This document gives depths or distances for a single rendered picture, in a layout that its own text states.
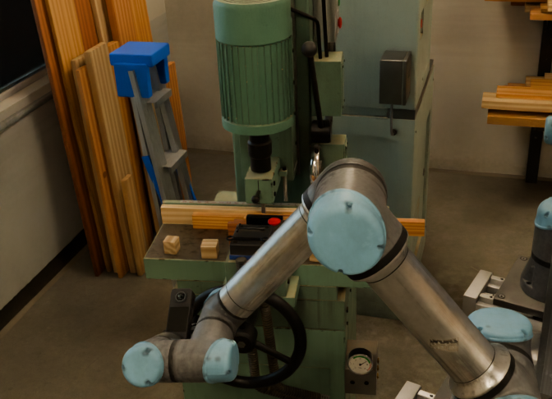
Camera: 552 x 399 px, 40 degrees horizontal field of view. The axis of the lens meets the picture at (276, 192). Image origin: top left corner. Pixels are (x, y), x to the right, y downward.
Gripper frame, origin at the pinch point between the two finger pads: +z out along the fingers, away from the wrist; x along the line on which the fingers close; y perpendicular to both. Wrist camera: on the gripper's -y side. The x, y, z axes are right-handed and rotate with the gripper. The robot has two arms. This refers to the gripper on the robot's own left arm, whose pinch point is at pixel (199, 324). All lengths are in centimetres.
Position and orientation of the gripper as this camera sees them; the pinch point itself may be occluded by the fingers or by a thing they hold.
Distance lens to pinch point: 168.9
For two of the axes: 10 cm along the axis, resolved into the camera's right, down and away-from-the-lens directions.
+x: 9.8, -0.4, -2.0
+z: 2.0, 0.2, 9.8
